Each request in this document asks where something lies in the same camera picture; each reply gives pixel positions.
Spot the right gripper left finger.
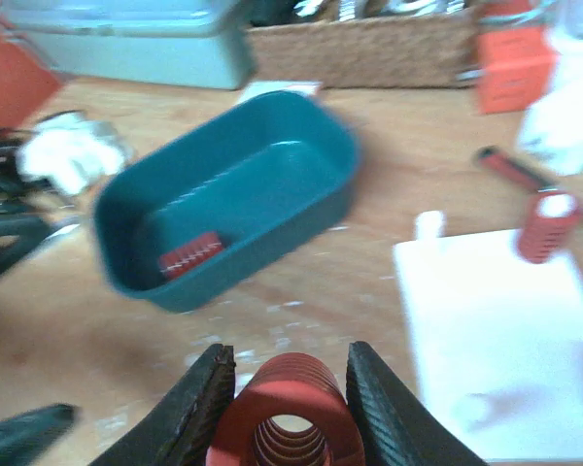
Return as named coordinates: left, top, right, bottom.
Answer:
left=91, top=344, right=235, bottom=466

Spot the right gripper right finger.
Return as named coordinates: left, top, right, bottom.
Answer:
left=346, top=341, right=487, bottom=466

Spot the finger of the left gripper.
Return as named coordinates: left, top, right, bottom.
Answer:
left=0, top=214, right=52, bottom=276
left=0, top=403, right=78, bottom=465

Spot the large red spring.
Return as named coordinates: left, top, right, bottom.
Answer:
left=205, top=352, right=366, bottom=465

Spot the red spool spring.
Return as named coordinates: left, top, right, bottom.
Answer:
left=158, top=231, right=223, bottom=281

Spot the small red spring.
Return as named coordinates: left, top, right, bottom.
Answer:
left=516, top=190, right=582, bottom=264

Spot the red handled ratchet wrench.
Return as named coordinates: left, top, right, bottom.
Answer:
left=473, top=146, right=571, bottom=194

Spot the white work glove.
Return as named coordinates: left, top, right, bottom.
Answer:
left=16, top=111, right=134, bottom=197

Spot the teal plastic tray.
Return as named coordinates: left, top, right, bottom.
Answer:
left=93, top=91, right=361, bottom=313

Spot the grey plastic storage box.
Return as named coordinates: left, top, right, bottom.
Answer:
left=0, top=0, right=256, bottom=90

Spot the white power plug adapter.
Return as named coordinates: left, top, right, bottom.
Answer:
left=515, top=1, right=583, bottom=176

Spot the woven brown basket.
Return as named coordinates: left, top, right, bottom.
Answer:
left=247, top=1, right=481, bottom=88

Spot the red small box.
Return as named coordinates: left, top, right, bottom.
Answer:
left=476, top=1, right=556, bottom=114

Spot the white peg base plate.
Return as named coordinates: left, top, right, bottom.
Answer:
left=393, top=211, right=583, bottom=461

